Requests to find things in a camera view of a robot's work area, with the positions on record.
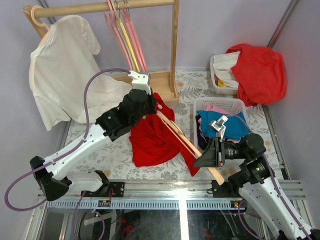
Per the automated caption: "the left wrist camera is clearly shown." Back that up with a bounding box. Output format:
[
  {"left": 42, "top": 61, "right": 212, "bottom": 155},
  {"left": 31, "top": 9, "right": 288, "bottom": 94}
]
[{"left": 128, "top": 70, "right": 152, "bottom": 95}]

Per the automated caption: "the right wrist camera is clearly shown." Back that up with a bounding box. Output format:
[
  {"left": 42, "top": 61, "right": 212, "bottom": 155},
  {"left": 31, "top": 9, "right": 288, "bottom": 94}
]
[{"left": 209, "top": 115, "right": 228, "bottom": 140}]

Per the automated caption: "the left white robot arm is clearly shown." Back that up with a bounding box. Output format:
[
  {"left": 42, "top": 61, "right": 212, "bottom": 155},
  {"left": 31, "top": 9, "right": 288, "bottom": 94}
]
[{"left": 30, "top": 89, "right": 156, "bottom": 202}]

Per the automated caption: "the wooden hanger with white shirt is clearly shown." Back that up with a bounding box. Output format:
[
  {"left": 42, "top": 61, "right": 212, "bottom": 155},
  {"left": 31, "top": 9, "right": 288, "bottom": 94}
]
[{"left": 23, "top": 5, "right": 50, "bottom": 39}]

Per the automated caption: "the aluminium rail frame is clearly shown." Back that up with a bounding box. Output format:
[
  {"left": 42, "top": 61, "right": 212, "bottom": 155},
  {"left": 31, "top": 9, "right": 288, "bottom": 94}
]
[{"left": 24, "top": 178, "right": 308, "bottom": 240}]

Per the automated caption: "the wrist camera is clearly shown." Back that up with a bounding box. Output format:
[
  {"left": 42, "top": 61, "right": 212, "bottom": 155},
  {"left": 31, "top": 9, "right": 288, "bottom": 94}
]
[
  {"left": 128, "top": 70, "right": 152, "bottom": 95},
  {"left": 209, "top": 115, "right": 228, "bottom": 140}
]

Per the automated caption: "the white t shirt on hanger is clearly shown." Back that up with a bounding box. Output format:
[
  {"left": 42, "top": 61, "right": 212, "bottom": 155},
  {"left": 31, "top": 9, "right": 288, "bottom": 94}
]
[{"left": 29, "top": 15, "right": 132, "bottom": 131}]

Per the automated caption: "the red t shirt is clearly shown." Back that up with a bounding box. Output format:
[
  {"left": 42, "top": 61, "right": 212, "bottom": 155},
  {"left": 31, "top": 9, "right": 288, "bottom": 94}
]
[{"left": 128, "top": 92, "right": 201, "bottom": 177}]

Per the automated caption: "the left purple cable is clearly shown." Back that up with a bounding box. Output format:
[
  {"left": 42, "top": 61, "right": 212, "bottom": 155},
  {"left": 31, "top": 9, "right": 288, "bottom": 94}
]
[{"left": 4, "top": 67, "right": 131, "bottom": 212}]

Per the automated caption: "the light wooden hanger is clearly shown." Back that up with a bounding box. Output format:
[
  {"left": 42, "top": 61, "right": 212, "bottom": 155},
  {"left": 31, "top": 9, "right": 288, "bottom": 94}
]
[{"left": 156, "top": 110, "right": 225, "bottom": 186}]

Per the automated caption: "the pink garment in basket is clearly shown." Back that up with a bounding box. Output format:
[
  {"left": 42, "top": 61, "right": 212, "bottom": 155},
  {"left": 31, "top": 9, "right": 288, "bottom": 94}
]
[{"left": 204, "top": 105, "right": 240, "bottom": 143}]

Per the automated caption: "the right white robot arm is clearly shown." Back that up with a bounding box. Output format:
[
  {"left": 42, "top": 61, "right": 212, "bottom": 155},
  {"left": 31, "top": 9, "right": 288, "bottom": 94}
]
[{"left": 193, "top": 133, "right": 320, "bottom": 240}]

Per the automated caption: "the white laundry basket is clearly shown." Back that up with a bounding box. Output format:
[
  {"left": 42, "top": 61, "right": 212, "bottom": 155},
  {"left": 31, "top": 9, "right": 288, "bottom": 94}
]
[{"left": 193, "top": 97, "right": 249, "bottom": 150}]

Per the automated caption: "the red garment on rear basket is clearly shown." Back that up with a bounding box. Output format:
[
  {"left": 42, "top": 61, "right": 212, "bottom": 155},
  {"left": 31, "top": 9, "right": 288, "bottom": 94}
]
[{"left": 226, "top": 43, "right": 288, "bottom": 107}]

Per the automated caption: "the wooden clothes rack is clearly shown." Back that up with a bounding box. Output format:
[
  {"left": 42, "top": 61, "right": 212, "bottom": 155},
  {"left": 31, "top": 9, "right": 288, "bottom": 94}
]
[{"left": 34, "top": 0, "right": 180, "bottom": 107}]

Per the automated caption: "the white garment in rear basket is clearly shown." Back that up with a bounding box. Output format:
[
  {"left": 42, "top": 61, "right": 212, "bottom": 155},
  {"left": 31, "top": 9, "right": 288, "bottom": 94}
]
[{"left": 212, "top": 51, "right": 240, "bottom": 89}]

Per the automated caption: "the yellow hanger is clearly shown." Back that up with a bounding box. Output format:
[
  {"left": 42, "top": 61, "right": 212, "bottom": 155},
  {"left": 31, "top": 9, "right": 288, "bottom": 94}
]
[{"left": 113, "top": 0, "right": 138, "bottom": 71}]

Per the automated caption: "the rear white basket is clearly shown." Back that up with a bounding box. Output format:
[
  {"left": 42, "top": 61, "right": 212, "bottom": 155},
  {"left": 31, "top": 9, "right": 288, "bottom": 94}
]
[{"left": 209, "top": 55, "right": 238, "bottom": 96}]

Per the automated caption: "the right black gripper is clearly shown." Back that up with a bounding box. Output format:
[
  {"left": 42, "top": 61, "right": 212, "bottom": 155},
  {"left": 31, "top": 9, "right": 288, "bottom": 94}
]
[{"left": 192, "top": 137, "right": 250, "bottom": 168}]

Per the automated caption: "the pink hanger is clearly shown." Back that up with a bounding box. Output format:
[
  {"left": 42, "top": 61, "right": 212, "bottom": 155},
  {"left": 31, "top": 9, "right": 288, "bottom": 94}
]
[
  {"left": 122, "top": 0, "right": 148, "bottom": 72},
  {"left": 104, "top": 0, "right": 134, "bottom": 70}
]

